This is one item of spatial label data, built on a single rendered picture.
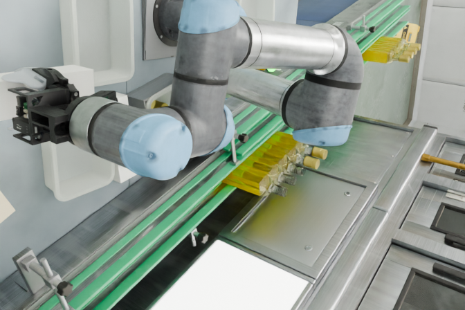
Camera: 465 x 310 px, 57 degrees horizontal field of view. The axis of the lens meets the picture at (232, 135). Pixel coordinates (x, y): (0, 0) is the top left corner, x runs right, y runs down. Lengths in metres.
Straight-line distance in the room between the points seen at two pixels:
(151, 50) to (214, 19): 0.73
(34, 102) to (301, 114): 0.51
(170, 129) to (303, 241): 0.91
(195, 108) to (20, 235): 0.73
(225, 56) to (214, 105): 0.07
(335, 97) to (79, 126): 0.50
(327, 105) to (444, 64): 6.68
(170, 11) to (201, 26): 0.70
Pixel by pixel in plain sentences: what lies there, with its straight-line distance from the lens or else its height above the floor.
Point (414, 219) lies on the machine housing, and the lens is 1.51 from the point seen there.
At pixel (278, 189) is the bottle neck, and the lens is 1.30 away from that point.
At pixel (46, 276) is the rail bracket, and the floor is 0.95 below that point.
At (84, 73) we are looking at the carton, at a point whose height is 1.02.
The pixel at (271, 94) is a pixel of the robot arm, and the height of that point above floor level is 1.20.
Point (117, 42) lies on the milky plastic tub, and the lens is 1.17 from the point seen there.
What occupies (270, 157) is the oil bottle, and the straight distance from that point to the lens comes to 1.40.
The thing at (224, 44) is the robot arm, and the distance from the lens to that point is 0.56.
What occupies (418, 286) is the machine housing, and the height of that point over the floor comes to 1.54.
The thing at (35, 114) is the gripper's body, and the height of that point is 1.14.
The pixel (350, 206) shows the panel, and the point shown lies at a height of 1.28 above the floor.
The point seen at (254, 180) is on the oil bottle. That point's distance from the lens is 1.32.
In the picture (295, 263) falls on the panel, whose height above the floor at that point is 1.24.
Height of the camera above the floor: 1.67
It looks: 33 degrees down
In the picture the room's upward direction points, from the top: 106 degrees clockwise
